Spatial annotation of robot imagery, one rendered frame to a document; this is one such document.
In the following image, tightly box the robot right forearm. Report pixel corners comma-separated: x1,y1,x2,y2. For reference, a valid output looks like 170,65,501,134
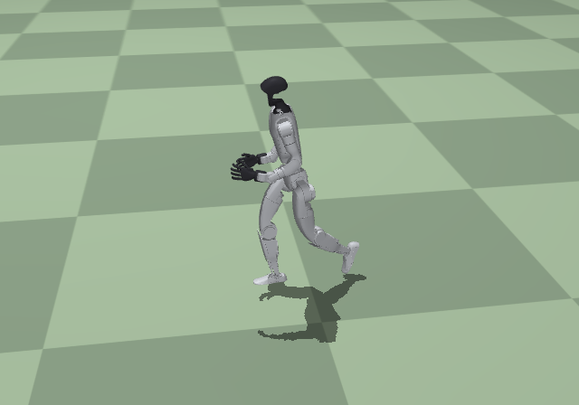
261,145,279,164

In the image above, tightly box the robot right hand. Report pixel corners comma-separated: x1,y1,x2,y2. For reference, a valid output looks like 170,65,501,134
236,153,267,170

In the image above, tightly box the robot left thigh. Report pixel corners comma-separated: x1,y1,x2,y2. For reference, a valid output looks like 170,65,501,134
292,180,324,244

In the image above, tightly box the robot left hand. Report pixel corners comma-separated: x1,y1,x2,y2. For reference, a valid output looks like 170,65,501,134
231,160,267,183

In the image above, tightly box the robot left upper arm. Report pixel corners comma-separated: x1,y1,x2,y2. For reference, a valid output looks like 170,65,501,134
277,118,302,170

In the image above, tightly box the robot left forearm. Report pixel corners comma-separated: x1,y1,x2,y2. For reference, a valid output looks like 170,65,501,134
257,159,300,184

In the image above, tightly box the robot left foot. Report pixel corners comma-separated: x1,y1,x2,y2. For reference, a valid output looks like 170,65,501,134
342,241,359,274

